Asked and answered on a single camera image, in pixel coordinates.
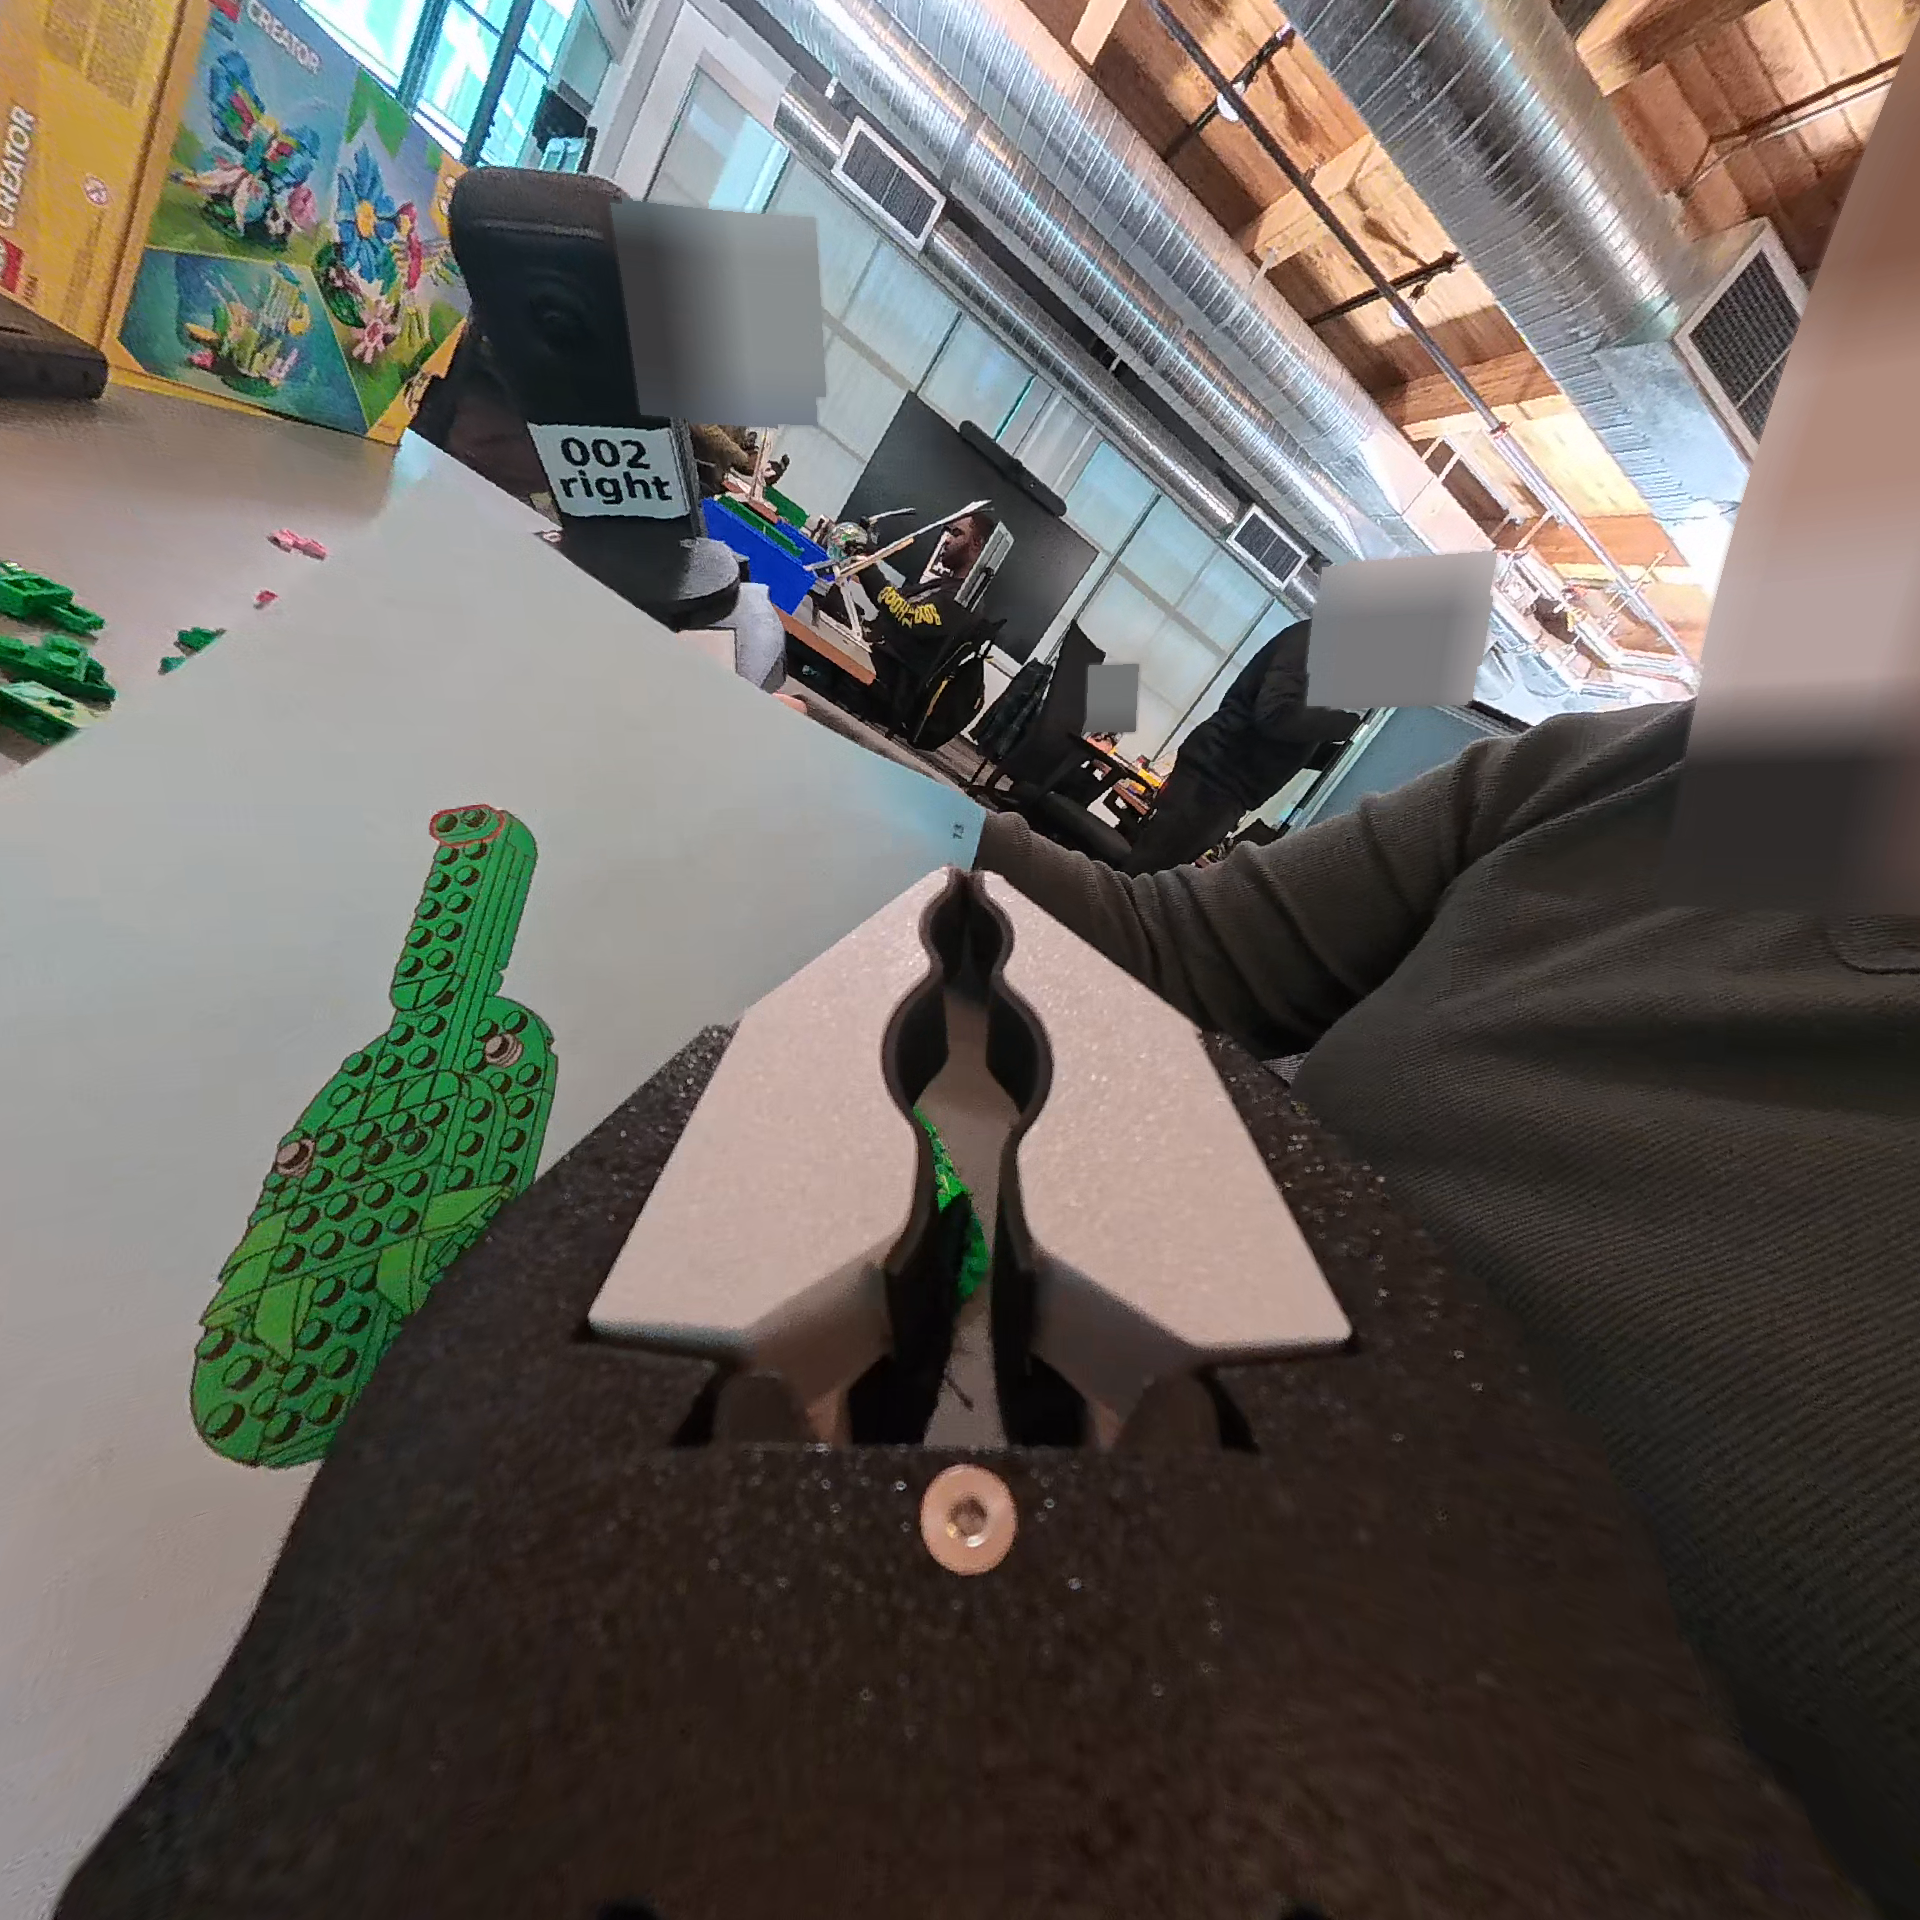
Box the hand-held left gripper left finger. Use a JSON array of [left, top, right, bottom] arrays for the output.
[[586, 866, 961, 1449]]

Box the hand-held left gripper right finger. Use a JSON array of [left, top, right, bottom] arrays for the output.
[[961, 872, 1354, 1449]]

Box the green brick leaf build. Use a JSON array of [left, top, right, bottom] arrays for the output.
[[913, 1112, 991, 1307]]

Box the white instruction booklet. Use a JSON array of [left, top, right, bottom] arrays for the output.
[[0, 477, 994, 1920]]

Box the blue plastic bin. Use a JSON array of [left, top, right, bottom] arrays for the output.
[[701, 496, 837, 608]]

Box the large black screen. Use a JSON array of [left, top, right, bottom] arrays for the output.
[[837, 393, 1102, 665]]

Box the black office chair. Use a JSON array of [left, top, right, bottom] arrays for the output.
[[971, 622, 1114, 816]]

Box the colourful toy box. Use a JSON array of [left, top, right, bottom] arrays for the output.
[[0, 0, 474, 443]]

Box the cluster of small green bricks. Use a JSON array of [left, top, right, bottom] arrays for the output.
[[0, 562, 225, 745]]

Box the black rectangular device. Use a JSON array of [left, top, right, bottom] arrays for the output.
[[0, 293, 112, 401]]

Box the white ceiling vent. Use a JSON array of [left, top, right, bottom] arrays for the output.
[[1667, 222, 1813, 454]]

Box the silver air duct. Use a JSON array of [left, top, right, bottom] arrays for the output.
[[1275, 0, 1807, 453], [838, 0, 1442, 518], [913, 195, 1337, 568]]

